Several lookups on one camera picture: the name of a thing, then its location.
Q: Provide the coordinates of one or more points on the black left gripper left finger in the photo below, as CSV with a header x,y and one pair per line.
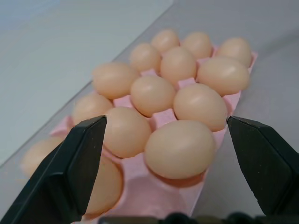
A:
x,y
60,177

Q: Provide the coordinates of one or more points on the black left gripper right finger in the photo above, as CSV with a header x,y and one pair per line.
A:
x,y
264,163

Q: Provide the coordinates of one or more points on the pink egg carton tray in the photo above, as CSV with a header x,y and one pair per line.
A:
x,y
149,193

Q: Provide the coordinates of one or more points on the beige egg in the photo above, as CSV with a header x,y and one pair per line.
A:
x,y
198,44
178,65
144,57
200,107
224,75
165,40
38,155
127,133
180,149
114,79
153,96
236,50
90,108
106,186

